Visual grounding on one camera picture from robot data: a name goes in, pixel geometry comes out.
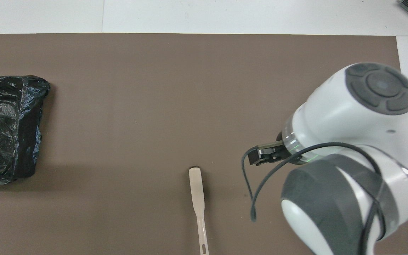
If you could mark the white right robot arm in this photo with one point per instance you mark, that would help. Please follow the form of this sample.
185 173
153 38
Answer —
349 117

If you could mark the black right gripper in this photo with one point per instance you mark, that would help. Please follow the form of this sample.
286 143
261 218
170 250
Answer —
282 154

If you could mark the beige hand brush black bristles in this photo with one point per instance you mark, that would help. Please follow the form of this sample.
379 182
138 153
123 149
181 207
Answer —
197 191

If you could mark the black bag lined bin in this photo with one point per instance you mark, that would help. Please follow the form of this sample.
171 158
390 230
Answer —
12 141

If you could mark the brown table mat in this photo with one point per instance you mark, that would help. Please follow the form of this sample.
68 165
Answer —
136 106

